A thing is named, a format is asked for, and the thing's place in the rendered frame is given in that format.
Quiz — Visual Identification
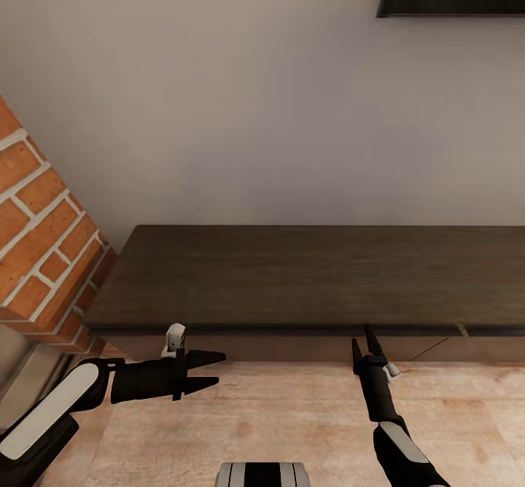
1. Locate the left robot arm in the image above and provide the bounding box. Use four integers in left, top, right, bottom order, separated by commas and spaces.
0, 323, 226, 487

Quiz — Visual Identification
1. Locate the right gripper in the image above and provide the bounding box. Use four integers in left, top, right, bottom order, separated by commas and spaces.
352, 323, 392, 400

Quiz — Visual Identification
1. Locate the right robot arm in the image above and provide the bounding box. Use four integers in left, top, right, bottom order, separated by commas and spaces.
352, 323, 451, 487

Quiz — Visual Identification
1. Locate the robot trunk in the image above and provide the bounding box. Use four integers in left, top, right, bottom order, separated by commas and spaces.
214, 462, 311, 487

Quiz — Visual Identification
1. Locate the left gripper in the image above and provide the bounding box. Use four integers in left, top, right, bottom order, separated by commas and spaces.
136, 348, 226, 400

